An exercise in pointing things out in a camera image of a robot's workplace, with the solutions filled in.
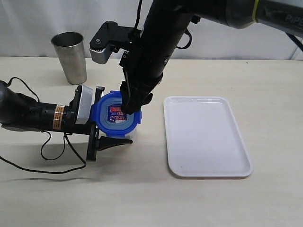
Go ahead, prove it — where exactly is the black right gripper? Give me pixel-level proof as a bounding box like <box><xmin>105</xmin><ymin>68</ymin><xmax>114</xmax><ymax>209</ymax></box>
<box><xmin>120</xmin><ymin>40</ymin><xmax>172</xmax><ymax>114</ymax></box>

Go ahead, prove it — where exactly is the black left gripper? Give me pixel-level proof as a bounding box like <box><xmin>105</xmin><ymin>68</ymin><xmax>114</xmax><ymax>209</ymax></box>
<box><xmin>62</xmin><ymin>86</ymin><xmax>133</xmax><ymax>161</ymax></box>

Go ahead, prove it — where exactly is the clear tall plastic container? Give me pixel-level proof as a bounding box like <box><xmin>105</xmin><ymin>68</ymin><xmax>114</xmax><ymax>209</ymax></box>
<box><xmin>104</xmin><ymin>128</ymin><xmax>136</xmax><ymax>141</ymax></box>

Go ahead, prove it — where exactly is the blue plastic container lid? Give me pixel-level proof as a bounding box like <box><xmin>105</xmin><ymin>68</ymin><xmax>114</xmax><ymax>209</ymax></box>
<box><xmin>90</xmin><ymin>91</ymin><xmax>142</xmax><ymax>133</ymax></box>

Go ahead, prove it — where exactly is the stainless steel tumbler cup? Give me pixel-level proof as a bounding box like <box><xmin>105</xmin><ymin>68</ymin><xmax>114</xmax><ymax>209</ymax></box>
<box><xmin>51</xmin><ymin>32</ymin><xmax>87</xmax><ymax>85</ymax></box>

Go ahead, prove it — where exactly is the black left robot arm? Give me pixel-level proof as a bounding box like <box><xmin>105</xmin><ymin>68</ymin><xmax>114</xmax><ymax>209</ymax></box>
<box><xmin>0</xmin><ymin>81</ymin><xmax>133</xmax><ymax>161</ymax></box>

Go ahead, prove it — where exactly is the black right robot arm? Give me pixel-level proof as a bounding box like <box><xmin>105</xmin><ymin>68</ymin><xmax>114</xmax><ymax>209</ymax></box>
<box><xmin>120</xmin><ymin>0</ymin><xmax>303</xmax><ymax>114</ymax></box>

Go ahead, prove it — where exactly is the white rectangular plastic tray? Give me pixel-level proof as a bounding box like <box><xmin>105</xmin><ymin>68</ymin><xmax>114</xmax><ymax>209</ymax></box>
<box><xmin>163</xmin><ymin>96</ymin><xmax>253</xmax><ymax>179</ymax></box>

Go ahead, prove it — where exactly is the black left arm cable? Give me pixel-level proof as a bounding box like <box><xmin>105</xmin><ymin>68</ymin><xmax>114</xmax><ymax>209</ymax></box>
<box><xmin>0</xmin><ymin>77</ymin><xmax>87</xmax><ymax>175</ymax></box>

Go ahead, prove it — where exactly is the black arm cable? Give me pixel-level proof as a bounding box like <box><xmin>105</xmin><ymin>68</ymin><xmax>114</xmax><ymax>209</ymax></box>
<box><xmin>0</xmin><ymin>77</ymin><xmax>87</xmax><ymax>175</ymax></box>
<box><xmin>134</xmin><ymin>0</ymin><xmax>192</xmax><ymax>50</ymax></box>

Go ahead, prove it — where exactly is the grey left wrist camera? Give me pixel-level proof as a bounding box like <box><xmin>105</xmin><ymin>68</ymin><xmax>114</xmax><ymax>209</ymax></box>
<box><xmin>75</xmin><ymin>85</ymin><xmax>93</xmax><ymax>125</ymax></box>

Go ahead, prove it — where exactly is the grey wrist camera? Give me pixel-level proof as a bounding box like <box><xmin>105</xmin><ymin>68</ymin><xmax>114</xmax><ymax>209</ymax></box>
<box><xmin>75</xmin><ymin>85</ymin><xmax>93</xmax><ymax>125</ymax></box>
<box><xmin>89</xmin><ymin>21</ymin><xmax>142</xmax><ymax>64</ymax></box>

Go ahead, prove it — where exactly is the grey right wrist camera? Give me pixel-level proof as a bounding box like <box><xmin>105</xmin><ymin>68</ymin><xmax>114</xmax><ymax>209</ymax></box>
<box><xmin>89</xmin><ymin>21</ymin><xmax>142</xmax><ymax>64</ymax></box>

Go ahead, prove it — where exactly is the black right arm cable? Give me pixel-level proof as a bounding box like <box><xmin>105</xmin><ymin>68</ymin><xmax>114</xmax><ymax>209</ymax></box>
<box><xmin>134</xmin><ymin>0</ymin><xmax>192</xmax><ymax>50</ymax></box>

